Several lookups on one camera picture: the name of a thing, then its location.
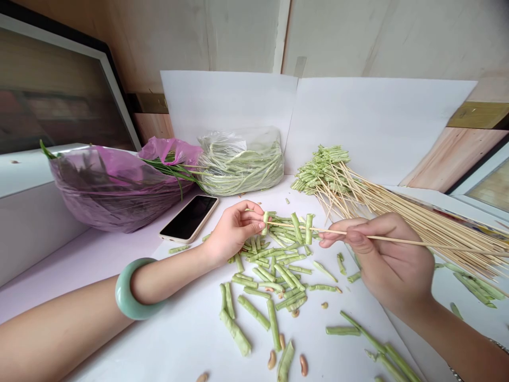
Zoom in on person's left hand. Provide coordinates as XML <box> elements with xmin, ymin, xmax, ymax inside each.
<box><xmin>206</xmin><ymin>200</ymin><xmax>272</xmax><ymax>268</ymax></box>

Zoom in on person's right hand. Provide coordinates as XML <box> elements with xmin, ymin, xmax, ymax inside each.
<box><xmin>318</xmin><ymin>213</ymin><xmax>437</xmax><ymax>315</ymax></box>

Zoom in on single thin bamboo skewer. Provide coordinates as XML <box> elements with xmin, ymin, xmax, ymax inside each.
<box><xmin>269</xmin><ymin>222</ymin><xmax>509</xmax><ymax>258</ymax></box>

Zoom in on black smartphone with cream case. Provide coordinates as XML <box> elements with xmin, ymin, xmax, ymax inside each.
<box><xmin>159</xmin><ymin>194</ymin><xmax>220</xmax><ymax>245</ymax></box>

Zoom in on pile of cut bean pieces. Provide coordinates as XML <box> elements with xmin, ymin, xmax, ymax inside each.
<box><xmin>168</xmin><ymin>198</ymin><xmax>363</xmax><ymax>382</ymax></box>

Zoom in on heap of finished bean skewers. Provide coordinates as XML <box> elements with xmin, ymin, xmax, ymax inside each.
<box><xmin>290</xmin><ymin>144</ymin><xmax>509</xmax><ymax>284</ymax></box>

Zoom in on skewered green bean piece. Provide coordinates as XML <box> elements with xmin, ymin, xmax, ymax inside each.
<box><xmin>303</xmin><ymin>213</ymin><xmax>316</xmax><ymax>247</ymax></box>
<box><xmin>289</xmin><ymin>212</ymin><xmax>302</xmax><ymax>244</ymax></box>

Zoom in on clear bag of long beans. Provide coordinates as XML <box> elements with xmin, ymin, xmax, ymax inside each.
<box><xmin>196</xmin><ymin>126</ymin><xmax>285</xmax><ymax>197</ymax></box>

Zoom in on scattered tan bean seeds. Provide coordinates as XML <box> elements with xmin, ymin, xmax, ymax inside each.
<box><xmin>195</xmin><ymin>274</ymin><xmax>344</xmax><ymax>382</ymax></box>

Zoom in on purple plastic bag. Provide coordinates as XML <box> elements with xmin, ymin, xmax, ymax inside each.
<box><xmin>49</xmin><ymin>136</ymin><xmax>204</xmax><ymax>235</ymax></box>

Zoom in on upright white paper sheet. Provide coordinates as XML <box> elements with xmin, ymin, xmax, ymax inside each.
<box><xmin>159</xmin><ymin>70</ymin><xmax>300</xmax><ymax>177</ymax></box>
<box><xmin>284</xmin><ymin>77</ymin><xmax>479</xmax><ymax>188</ymax></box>

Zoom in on black framed picture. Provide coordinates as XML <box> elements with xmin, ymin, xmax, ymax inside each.
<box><xmin>0</xmin><ymin>13</ymin><xmax>143</xmax><ymax>157</ymax></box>

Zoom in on window frame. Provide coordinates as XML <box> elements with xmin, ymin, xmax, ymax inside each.
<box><xmin>448</xmin><ymin>139</ymin><xmax>509</xmax><ymax>216</ymax></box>

